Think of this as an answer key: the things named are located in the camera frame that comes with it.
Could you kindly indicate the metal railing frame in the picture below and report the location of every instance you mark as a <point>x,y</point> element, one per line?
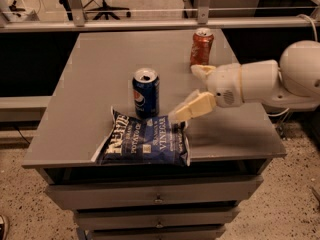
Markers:
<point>70,15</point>

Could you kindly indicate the blue chip bag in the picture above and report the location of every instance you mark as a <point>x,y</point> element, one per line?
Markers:
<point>153,140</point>

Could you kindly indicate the shoe tip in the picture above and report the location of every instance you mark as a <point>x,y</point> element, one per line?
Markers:
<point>4,227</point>

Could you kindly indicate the grey drawer cabinet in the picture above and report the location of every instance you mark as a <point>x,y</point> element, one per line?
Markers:
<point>127,180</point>

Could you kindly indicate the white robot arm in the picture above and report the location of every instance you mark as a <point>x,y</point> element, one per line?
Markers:
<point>293,82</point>

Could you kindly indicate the orange soda can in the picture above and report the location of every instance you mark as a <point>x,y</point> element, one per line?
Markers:
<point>201,47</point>

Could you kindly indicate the blue pepsi can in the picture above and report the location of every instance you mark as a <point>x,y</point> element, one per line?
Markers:
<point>145,84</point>

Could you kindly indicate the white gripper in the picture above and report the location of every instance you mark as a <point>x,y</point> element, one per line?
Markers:
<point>224,85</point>

